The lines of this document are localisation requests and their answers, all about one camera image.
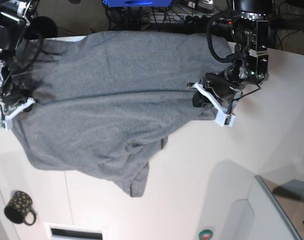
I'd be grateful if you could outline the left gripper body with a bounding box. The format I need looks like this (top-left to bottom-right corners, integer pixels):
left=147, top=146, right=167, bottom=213
left=203, top=73, right=242, bottom=107

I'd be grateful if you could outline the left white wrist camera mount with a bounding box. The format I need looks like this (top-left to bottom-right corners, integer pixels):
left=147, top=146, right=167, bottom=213
left=187, top=82, right=236, bottom=127

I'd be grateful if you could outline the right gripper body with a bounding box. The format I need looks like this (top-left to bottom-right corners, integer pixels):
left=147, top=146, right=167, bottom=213
left=2, top=93, right=25, bottom=110

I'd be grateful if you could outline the black power strip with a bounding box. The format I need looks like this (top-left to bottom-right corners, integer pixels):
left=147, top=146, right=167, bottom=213
left=181, top=11, right=239, bottom=29

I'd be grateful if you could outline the black mug with yellow pattern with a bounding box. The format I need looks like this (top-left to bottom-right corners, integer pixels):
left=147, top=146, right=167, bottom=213
left=3, top=191, right=37, bottom=226

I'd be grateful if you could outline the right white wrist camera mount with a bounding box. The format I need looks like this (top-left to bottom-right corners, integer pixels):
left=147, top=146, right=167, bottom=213
left=0, top=97, right=39, bottom=131

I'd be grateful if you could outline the blue box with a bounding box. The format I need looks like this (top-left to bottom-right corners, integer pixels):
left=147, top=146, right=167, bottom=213
left=102, top=0, right=172, bottom=8

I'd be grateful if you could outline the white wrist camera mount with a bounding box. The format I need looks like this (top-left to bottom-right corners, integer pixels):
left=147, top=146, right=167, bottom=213
left=0, top=97, right=39, bottom=131
left=187, top=82, right=236, bottom=127

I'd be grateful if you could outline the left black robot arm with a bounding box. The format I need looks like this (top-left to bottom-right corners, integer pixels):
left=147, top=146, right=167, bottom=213
left=201, top=0, right=273, bottom=108

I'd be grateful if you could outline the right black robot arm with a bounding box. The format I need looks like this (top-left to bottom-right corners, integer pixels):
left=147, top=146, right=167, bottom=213
left=0, top=0, right=41, bottom=108

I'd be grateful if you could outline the red green round button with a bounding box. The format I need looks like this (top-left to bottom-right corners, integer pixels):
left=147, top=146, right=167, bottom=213
left=197, top=228, right=214, bottom=240

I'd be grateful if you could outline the white slotted panel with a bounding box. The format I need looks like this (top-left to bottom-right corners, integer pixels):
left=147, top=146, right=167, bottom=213
left=44, top=222, right=109, bottom=240

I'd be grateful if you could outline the grey t-shirt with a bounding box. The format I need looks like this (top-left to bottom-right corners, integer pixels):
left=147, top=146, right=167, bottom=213
left=12, top=31, right=227, bottom=198

